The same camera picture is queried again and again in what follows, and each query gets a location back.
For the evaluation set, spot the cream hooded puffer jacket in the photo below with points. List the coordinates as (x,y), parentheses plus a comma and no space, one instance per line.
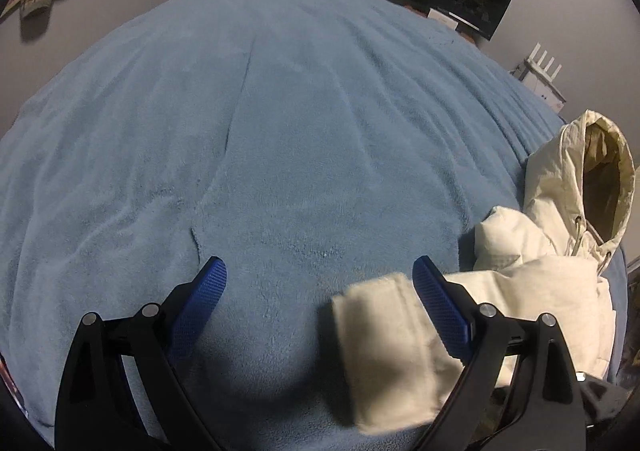
(550,291)

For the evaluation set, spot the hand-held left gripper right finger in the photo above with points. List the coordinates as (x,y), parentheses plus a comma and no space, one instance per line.
(442,303)

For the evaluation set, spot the white box under router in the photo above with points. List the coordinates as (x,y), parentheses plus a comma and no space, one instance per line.
(542,88)

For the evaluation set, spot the small white box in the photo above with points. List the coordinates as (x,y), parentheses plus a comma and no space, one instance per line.
(450,18)

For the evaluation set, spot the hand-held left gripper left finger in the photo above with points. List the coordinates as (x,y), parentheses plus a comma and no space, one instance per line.
(200,301)

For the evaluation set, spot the blue fleece blanket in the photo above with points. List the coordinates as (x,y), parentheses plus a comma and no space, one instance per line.
(275,131)

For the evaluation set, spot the white router with antennas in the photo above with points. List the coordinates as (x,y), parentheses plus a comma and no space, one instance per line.
(542,66)

